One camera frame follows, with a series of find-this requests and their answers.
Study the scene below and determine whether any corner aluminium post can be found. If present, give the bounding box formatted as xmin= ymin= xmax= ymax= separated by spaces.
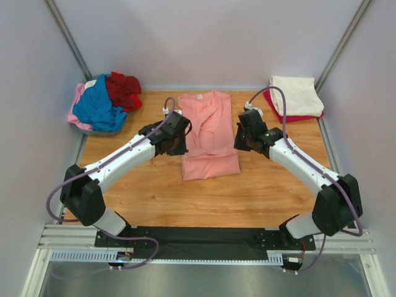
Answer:
xmin=43 ymin=0 xmax=92 ymax=80
xmin=315 ymin=0 xmax=375 ymax=93

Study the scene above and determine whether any dark red t-shirt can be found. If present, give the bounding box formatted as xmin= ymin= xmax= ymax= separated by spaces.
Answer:
xmin=105 ymin=72 xmax=143 ymax=112

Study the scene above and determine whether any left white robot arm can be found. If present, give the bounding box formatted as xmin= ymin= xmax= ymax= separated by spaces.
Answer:
xmin=60 ymin=111 xmax=192 ymax=248

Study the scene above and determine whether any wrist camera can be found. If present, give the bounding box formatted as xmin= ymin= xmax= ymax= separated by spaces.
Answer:
xmin=162 ymin=108 xmax=183 ymax=116
xmin=244 ymin=102 xmax=264 ymax=118

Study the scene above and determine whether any blue t-shirt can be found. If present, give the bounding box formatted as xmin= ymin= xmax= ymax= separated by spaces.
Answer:
xmin=73 ymin=74 xmax=128 ymax=131

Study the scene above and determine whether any aluminium frame rail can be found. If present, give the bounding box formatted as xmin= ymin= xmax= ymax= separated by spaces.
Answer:
xmin=38 ymin=224 xmax=376 ymax=254

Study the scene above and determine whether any folded white t-shirt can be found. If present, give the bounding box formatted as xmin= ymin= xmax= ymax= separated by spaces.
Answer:
xmin=269 ymin=76 xmax=324 ymax=117

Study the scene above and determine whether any light pink t-shirt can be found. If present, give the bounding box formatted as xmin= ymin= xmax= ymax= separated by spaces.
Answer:
xmin=67 ymin=82 xmax=93 ymax=131

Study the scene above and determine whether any folded magenta t-shirt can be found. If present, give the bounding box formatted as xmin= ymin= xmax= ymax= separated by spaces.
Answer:
xmin=263 ymin=90 xmax=324 ymax=123

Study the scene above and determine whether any white slotted cable duct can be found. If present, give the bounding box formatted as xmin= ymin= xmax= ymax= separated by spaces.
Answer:
xmin=50 ymin=250 xmax=283 ymax=266

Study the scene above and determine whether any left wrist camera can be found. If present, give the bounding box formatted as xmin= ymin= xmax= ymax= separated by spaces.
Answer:
xmin=162 ymin=108 xmax=183 ymax=116

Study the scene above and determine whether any right corner aluminium post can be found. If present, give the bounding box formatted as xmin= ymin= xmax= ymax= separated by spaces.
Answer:
xmin=315 ymin=0 xmax=375 ymax=93

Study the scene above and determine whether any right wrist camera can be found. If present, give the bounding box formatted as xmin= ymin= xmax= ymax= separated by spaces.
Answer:
xmin=244 ymin=102 xmax=264 ymax=118

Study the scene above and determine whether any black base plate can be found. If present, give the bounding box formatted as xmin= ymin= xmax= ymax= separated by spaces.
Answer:
xmin=94 ymin=226 xmax=316 ymax=260

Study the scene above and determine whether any salmon pink t-shirt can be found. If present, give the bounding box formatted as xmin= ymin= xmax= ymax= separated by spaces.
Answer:
xmin=178 ymin=91 xmax=241 ymax=181

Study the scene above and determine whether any left corner aluminium post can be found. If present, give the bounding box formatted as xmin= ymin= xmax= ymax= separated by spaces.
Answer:
xmin=43 ymin=0 xmax=92 ymax=80

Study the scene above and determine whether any white t-shirt in basket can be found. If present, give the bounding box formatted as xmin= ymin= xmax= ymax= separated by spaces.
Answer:
xmin=85 ymin=79 xmax=97 ymax=89

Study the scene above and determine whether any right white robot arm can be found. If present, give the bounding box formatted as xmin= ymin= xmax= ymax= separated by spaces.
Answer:
xmin=234 ymin=109 xmax=363 ymax=250

